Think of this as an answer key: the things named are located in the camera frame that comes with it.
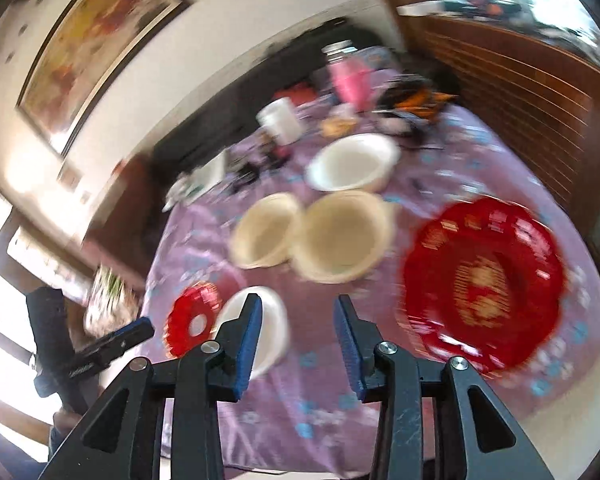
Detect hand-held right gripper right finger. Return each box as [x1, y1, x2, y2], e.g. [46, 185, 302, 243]
[332, 294, 556, 480]

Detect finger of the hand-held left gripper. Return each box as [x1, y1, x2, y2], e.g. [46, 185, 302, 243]
[71, 317, 156, 379]

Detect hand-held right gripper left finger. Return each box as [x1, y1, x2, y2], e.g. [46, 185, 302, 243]
[39, 292, 264, 480]

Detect small white bowl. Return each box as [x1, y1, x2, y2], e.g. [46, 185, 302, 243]
[212, 286, 290, 379]

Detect small red plate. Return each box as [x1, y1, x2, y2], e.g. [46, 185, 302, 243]
[165, 282, 226, 359]

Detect small cream bowl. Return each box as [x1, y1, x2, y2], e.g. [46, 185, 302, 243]
[230, 193, 304, 270]

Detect large red plate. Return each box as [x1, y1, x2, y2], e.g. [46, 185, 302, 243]
[402, 196, 566, 375]

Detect large white bowl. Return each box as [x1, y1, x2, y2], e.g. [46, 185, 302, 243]
[306, 133, 402, 194]

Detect green patterned cloth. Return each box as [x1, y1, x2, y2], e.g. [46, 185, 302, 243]
[82, 265, 142, 337]

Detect purple floral tablecloth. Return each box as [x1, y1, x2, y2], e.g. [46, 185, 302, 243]
[140, 45, 600, 476]

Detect large cream bowl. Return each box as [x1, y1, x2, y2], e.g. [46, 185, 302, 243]
[292, 191, 396, 284]

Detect dark brown furniture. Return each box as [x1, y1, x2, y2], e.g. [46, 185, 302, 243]
[82, 155, 167, 287]

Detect crumpled white cloth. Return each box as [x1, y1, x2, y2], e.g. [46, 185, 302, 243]
[164, 174, 202, 212]

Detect black motor with white label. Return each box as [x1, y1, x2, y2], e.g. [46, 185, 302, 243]
[231, 162, 262, 189]

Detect white folded paper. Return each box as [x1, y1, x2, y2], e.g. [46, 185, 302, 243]
[190, 152, 229, 196]

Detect black motor with red label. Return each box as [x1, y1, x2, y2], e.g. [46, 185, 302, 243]
[260, 132, 292, 167]

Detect yellow bread in bag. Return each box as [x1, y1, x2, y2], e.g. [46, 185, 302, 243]
[320, 115, 362, 139]

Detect white plastic jar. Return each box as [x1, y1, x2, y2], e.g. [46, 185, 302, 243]
[256, 97, 303, 145]

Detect black sofa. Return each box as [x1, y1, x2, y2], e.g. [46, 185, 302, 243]
[152, 17, 406, 181]

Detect pink plastic cup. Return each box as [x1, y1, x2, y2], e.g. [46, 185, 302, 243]
[330, 61, 374, 111]

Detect wooden slatted cabinet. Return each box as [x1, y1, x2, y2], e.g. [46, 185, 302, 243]
[375, 0, 600, 258]

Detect dark clutter on cabinet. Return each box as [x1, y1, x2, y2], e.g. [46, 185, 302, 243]
[397, 0, 597, 37]

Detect window with dark frame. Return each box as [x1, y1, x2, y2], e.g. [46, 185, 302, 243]
[0, 190, 101, 441]

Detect wall switch panel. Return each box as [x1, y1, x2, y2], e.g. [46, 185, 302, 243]
[57, 162, 94, 206]

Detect framed wall painting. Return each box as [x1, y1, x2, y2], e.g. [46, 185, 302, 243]
[16, 0, 191, 157]

